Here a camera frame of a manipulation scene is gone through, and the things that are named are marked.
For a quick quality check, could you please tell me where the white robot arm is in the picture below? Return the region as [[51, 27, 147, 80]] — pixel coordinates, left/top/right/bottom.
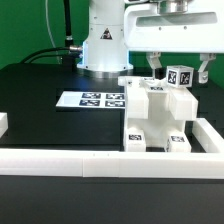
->
[[78, 0, 224, 83]]

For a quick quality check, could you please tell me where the white U-shaped obstacle fence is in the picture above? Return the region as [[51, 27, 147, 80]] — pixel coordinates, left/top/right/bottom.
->
[[0, 112, 224, 178]]

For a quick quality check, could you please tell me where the white chair seat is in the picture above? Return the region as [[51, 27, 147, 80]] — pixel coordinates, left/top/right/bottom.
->
[[124, 93, 186, 148]]

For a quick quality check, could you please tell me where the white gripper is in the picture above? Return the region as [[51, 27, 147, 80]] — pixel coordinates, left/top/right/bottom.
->
[[124, 1, 224, 84]]

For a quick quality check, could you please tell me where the white chair back frame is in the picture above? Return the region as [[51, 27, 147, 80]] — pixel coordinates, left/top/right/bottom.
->
[[118, 76, 198, 121]]

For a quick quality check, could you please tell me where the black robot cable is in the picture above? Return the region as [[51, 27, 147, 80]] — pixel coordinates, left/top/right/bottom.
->
[[20, 0, 84, 64]]

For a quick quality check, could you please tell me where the thin white cable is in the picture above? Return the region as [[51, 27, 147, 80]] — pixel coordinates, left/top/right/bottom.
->
[[45, 0, 63, 64]]

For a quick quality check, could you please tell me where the white sheet with markers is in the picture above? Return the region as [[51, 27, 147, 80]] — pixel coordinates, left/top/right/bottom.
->
[[56, 91, 125, 109]]

